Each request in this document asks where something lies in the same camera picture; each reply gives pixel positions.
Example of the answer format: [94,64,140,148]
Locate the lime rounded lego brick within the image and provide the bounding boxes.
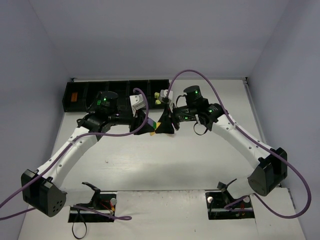
[154,92,160,99]

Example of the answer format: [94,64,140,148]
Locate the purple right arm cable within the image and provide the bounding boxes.
[166,69,312,218]

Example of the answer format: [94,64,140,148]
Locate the purple lego brick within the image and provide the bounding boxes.
[147,118,157,128]

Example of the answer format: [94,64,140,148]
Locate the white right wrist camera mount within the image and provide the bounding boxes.
[158,89,173,107]

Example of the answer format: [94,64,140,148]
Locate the orange lego brick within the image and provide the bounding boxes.
[70,92,78,103]

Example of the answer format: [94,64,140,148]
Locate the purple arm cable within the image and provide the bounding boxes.
[166,69,312,218]
[0,87,151,221]

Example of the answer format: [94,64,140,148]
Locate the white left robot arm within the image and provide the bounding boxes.
[21,88,148,218]

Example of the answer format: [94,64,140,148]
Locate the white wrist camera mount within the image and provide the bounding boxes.
[129,94,146,111]
[158,89,173,107]

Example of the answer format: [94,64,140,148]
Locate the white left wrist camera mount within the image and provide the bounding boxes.
[129,94,146,111]

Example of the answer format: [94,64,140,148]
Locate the green small lego brick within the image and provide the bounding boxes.
[153,122,161,129]

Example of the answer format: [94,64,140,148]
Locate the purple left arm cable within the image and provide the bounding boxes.
[0,87,151,221]

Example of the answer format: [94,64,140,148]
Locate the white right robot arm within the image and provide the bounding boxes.
[154,85,288,199]

